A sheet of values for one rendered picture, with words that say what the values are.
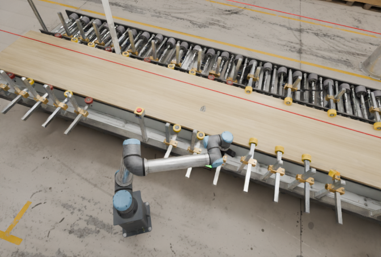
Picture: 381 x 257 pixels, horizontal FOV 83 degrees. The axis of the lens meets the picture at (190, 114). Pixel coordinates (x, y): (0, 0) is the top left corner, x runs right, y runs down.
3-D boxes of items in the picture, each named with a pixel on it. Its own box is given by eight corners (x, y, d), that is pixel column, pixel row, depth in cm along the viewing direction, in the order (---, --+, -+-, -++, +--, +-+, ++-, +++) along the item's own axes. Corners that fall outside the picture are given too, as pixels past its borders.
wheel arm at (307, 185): (308, 214, 171) (310, 213, 168) (303, 212, 172) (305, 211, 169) (307, 159, 200) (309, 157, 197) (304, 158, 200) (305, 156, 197)
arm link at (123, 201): (116, 215, 183) (111, 210, 169) (116, 194, 192) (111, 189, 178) (134, 211, 185) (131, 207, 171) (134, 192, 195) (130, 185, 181)
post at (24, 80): (46, 109, 244) (22, 79, 205) (43, 108, 244) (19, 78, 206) (48, 107, 246) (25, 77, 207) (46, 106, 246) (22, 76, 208)
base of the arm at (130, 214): (139, 215, 193) (137, 213, 185) (117, 220, 189) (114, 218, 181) (136, 194, 203) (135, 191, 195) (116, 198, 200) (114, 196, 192)
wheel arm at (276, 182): (276, 203, 175) (278, 202, 172) (272, 201, 175) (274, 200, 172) (280, 150, 203) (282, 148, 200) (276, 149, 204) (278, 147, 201)
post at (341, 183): (314, 200, 208) (346, 184, 169) (310, 199, 208) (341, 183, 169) (313, 197, 210) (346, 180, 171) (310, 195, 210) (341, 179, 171)
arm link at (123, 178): (113, 194, 190) (121, 156, 135) (114, 175, 200) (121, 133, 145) (131, 192, 196) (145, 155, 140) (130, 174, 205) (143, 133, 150)
